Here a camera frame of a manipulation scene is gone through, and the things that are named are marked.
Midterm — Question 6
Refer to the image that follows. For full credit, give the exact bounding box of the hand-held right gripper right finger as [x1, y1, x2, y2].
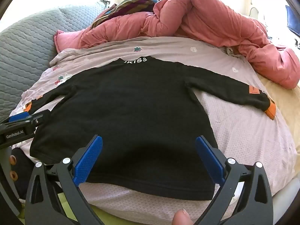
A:
[195, 136, 273, 225]

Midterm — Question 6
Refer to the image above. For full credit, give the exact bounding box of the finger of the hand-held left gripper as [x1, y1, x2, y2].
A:
[25, 109, 51, 129]
[9, 112, 31, 124]

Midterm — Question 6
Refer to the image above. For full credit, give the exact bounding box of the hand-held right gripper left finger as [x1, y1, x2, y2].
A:
[25, 135, 104, 225]

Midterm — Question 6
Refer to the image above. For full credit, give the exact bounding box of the black t-shirt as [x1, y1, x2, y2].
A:
[29, 56, 277, 201]

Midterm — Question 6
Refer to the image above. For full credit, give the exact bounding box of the person's right hand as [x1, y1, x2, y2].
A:
[172, 209, 195, 225]

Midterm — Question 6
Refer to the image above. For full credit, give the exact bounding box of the dark cloth with wooden buttons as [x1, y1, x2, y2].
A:
[8, 148, 35, 200]

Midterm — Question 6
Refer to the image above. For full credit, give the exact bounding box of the lilac printed blanket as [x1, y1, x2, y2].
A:
[14, 36, 298, 219]

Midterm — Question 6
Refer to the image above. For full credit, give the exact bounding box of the yellow-green cloth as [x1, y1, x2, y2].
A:
[56, 191, 99, 225]

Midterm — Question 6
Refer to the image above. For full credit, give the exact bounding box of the grey quilted headboard cover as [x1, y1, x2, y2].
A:
[0, 1, 108, 122]

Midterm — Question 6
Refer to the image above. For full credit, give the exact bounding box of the beige bed sheet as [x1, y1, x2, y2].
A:
[256, 74, 300, 150]

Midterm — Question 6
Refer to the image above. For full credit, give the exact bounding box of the pink quilt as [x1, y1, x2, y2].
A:
[54, 0, 300, 89]

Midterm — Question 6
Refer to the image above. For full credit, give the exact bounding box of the striped multicolour cloth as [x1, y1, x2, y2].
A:
[91, 0, 160, 29]

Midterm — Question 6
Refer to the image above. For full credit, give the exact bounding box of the black monitor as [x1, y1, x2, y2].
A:
[285, 5, 300, 37]

